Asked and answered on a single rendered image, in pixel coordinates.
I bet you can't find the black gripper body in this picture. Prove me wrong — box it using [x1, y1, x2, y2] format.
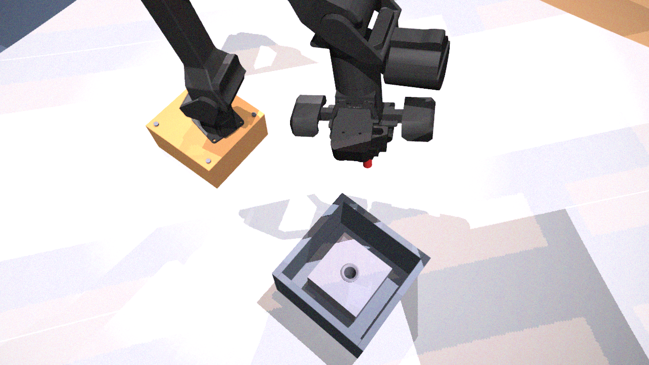
[290, 75, 436, 142]

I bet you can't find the white square plate with hole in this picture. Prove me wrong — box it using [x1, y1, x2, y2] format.
[307, 232, 392, 323]

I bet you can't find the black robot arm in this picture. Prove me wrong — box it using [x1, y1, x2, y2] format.
[141, 0, 450, 162]

